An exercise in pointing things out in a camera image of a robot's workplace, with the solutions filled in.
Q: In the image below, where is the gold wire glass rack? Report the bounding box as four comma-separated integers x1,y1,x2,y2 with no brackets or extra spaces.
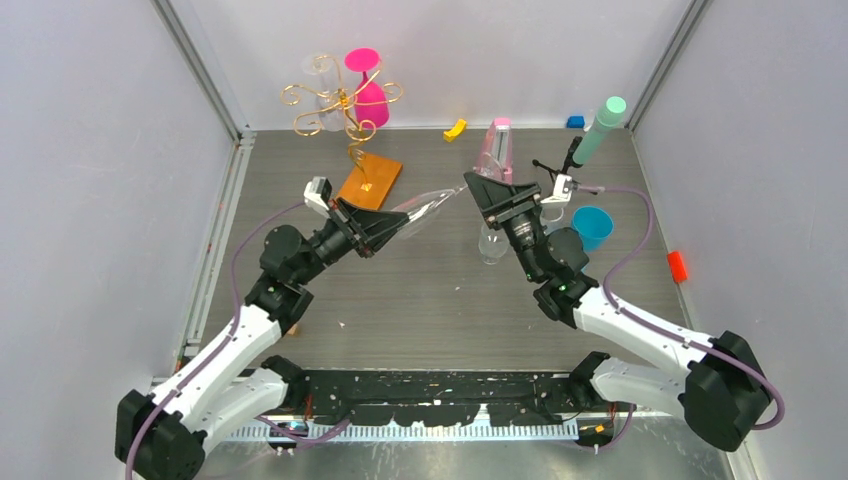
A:
280,47,404,192

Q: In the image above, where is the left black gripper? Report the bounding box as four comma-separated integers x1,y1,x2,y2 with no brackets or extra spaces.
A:
293,197,407,286

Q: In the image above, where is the red block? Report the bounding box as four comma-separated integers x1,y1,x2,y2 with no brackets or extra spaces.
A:
667,250,688,284

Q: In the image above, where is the pink wine glass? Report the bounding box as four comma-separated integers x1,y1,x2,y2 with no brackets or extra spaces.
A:
344,47,390,130

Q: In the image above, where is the blue block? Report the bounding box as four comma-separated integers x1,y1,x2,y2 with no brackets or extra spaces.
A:
565,115,586,129

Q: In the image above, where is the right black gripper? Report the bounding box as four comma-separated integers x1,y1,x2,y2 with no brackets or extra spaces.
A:
465,172,546,281

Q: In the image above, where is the clear wine glass back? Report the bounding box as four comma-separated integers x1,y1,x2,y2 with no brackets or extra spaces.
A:
302,53,345,132

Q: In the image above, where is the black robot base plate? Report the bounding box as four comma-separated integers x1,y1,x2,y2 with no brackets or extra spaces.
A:
243,367,637,429

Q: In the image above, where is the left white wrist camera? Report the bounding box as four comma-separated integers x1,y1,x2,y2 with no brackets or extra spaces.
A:
303,176,332,218

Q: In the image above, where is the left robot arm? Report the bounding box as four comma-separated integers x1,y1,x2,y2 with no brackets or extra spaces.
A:
115,199,410,479

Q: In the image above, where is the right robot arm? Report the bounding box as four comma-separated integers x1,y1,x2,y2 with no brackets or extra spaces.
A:
464,171,786,452

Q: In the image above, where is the clear wine glass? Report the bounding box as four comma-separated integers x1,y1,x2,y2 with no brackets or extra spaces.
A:
540,206,568,234
302,53,345,132
392,185,467,240

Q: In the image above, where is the black tripod mic stand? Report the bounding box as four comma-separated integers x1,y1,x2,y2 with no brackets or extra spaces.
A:
531,136,583,183

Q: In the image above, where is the yellow block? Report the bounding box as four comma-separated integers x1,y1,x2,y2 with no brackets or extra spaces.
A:
442,118,467,143

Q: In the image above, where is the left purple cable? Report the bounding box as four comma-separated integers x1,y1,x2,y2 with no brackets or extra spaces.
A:
123,201,356,480

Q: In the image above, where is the blue wine glass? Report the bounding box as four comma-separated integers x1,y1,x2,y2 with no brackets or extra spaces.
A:
571,206,615,253

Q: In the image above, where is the orange wooden rack base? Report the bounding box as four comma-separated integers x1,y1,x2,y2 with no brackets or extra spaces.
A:
337,153,403,210

